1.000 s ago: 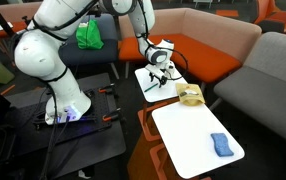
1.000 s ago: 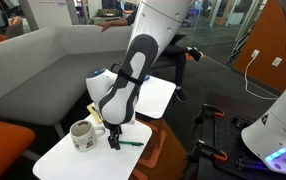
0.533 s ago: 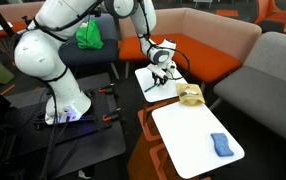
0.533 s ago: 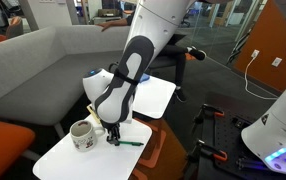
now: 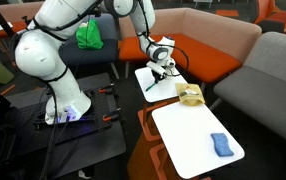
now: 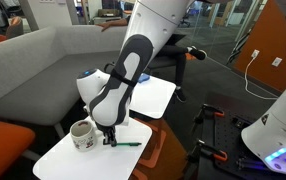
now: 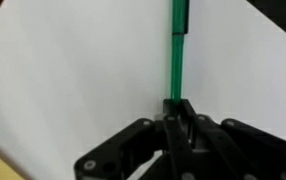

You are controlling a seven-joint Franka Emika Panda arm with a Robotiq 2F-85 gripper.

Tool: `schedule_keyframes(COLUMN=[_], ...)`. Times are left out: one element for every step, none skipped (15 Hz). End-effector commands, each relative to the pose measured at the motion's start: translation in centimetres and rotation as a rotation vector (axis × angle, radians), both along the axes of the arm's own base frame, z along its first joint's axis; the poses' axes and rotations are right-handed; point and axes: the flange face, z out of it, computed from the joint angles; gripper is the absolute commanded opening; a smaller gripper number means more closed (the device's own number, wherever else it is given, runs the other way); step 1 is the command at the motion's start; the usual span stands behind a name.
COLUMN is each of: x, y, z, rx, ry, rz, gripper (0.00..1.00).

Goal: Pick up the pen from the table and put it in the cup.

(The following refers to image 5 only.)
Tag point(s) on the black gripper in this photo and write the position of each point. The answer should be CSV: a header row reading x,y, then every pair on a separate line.
x,y
162,75

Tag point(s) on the green pen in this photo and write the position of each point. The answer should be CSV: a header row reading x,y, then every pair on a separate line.
x,y
150,87

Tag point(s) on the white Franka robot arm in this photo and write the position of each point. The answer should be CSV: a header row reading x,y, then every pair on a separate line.
x,y
49,53

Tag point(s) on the yellow paper pouch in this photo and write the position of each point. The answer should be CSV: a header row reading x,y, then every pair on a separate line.
x,y
189,95

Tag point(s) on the black orange bar clamp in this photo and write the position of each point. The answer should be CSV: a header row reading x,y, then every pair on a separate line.
x,y
107,88
111,115

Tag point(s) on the orange cushioned sofa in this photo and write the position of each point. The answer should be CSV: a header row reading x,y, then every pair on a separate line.
x,y
203,50

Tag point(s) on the dark blue chair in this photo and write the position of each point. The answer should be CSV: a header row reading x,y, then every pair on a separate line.
x,y
93,53

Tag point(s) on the green bag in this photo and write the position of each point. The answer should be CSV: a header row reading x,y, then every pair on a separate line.
x,y
89,35

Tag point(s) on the blue sponge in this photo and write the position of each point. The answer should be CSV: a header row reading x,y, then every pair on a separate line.
x,y
222,145

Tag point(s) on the orange ottoman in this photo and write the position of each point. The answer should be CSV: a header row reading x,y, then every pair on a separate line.
x,y
227,13

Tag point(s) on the black robot cart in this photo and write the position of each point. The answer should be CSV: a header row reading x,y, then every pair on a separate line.
x,y
93,153

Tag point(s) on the gray sofa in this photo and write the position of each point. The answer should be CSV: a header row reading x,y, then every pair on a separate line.
x,y
269,86

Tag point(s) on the orange armchair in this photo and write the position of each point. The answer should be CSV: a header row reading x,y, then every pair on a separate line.
x,y
278,15

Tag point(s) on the tan orange bench sofa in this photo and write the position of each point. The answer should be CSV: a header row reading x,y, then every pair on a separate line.
x,y
18,15

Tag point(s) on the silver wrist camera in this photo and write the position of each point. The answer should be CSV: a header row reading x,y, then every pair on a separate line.
x,y
155,68

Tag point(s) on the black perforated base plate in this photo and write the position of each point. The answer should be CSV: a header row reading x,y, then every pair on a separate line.
x,y
93,126

